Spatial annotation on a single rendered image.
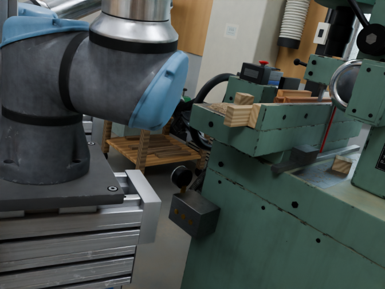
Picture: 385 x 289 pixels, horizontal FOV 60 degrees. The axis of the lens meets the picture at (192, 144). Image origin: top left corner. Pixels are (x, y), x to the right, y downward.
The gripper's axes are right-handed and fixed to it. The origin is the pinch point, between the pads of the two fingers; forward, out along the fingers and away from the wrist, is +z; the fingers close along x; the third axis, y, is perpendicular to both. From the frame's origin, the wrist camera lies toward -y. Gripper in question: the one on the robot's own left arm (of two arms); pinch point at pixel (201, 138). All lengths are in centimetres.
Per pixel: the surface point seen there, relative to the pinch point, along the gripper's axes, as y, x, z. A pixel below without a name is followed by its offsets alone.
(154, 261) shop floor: 68, -4, 19
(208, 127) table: -29.0, 31.5, 21.3
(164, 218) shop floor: 81, -31, -7
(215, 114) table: -32.7, 31.6, 20.5
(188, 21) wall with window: 42, -128, -184
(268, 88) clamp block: -36.1, 6.4, 12.4
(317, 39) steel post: -29, -120, -58
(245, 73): -35.0, 9.8, 4.8
